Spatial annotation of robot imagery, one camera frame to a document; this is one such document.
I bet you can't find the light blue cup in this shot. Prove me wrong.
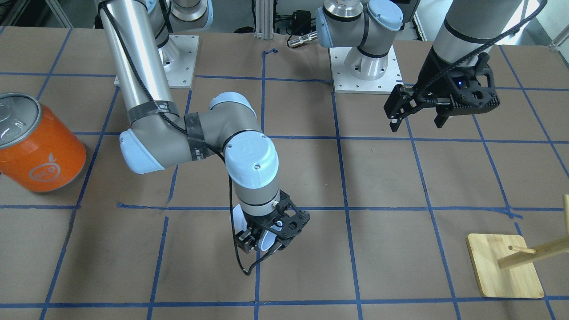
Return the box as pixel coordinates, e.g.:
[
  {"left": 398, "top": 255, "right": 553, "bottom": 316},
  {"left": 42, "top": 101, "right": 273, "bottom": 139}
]
[{"left": 233, "top": 205, "right": 283, "bottom": 252}]

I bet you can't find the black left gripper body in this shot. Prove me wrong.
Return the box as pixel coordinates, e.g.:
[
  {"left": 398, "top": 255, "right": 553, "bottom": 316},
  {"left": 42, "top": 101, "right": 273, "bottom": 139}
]
[{"left": 413, "top": 48, "right": 500, "bottom": 117}]

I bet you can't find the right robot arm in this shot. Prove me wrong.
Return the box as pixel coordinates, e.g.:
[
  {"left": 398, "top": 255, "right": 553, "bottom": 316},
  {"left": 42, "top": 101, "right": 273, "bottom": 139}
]
[{"left": 95, "top": 0, "right": 309, "bottom": 253}]

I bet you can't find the wooden cup stand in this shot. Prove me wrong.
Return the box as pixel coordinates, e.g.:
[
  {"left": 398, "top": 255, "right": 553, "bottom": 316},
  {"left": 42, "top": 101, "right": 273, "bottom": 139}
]
[{"left": 466, "top": 194, "right": 569, "bottom": 299}]

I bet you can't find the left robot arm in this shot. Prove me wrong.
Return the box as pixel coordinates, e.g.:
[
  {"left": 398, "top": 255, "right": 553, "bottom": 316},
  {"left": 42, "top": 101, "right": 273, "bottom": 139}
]
[{"left": 315, "top": 0, "right": 547, "bottom": 132}]

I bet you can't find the orange can with grey lid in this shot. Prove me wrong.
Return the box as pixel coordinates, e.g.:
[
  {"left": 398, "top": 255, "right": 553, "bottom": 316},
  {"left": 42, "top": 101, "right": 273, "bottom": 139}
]
[{"left": 0, "top": 92, "right": 87, "bottom": 192}]

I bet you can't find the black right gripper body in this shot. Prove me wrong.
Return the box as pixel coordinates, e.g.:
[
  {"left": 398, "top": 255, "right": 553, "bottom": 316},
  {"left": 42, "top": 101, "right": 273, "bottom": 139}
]
[{"left": 244, "top": 190, "right": 310, "bottom": 243}]

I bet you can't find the aluminium frame post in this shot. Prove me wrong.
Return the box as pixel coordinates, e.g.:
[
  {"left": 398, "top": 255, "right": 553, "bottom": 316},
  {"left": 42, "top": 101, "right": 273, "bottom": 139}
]
[{"left": 252, "top": 0, "right": 276, "bottom": 42}]

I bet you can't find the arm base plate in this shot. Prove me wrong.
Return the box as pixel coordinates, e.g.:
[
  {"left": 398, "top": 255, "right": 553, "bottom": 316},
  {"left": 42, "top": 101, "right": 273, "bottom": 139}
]
[
  {"left": 158, "top": 34, "right": 200, "bottom": 89},
  {"left": 329, "top": 46, "right": 404, "bottom": 95}
]

